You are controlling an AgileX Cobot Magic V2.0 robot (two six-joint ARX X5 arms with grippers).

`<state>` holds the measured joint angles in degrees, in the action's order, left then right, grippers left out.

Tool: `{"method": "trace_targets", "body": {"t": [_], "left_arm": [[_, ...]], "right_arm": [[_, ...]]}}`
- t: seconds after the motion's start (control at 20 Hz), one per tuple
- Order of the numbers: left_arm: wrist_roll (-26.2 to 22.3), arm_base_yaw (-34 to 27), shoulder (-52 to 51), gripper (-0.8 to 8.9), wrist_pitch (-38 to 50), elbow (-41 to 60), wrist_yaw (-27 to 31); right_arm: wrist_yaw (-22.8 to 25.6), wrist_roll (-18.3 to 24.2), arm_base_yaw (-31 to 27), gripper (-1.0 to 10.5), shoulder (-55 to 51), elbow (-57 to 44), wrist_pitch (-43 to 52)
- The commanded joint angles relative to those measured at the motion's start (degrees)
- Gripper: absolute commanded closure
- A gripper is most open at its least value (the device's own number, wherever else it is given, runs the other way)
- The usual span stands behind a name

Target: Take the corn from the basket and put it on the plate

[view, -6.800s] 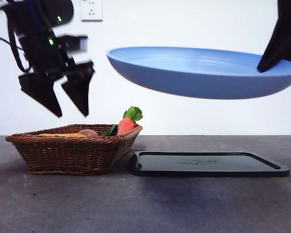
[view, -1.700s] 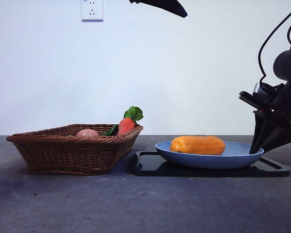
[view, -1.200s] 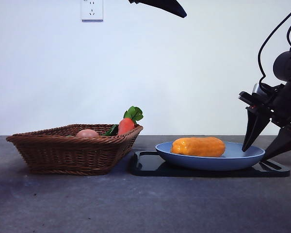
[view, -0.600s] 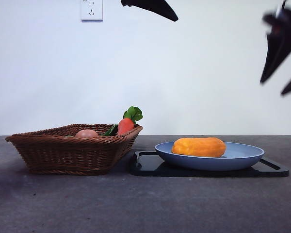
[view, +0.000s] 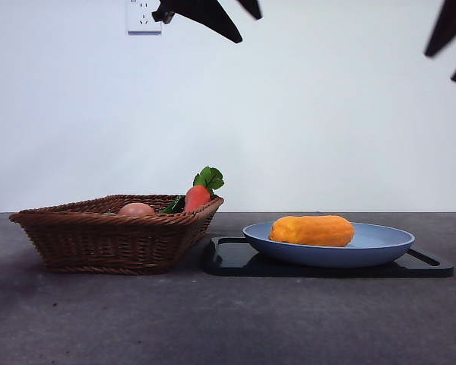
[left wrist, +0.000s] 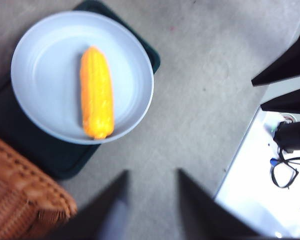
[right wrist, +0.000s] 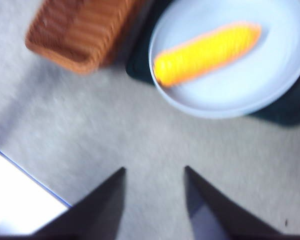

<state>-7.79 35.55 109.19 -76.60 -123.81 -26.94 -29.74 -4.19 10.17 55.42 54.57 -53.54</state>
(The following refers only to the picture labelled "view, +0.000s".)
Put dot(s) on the orange-yellow corn cob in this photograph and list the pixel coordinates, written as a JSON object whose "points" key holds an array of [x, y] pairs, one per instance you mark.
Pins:
{"points": [[311, 231]]}

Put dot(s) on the black rectangular tray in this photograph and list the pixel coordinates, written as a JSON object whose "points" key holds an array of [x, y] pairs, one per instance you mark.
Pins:
{"points": [[228, 262]]}

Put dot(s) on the brown wicker basket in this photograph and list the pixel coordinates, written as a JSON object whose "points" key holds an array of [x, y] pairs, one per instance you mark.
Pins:
{"points": [[99, 243]]}

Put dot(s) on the orange carrot with green leaves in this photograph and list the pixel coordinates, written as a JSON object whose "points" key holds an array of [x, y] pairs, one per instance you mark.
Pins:
{"points": [[197, 197]]}

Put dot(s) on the white wall socket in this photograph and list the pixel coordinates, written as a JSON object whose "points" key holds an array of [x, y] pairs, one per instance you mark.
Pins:
{"points": [[140, 23]]}

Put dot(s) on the dark green vegetable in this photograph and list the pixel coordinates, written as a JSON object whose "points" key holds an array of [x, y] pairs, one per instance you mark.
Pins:
{"points": [[176, 205]]}

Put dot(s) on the pale brown egg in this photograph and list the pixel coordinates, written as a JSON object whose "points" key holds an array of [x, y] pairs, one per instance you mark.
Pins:
{"points": [[137, 210]]}

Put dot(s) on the blue round plate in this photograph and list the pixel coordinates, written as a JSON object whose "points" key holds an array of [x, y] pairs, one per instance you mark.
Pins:
{"points": [[327, 254]]}

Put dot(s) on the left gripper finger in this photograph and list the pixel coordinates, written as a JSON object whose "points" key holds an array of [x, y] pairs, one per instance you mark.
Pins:
{"points": [[252, 7], [209, 17]]}

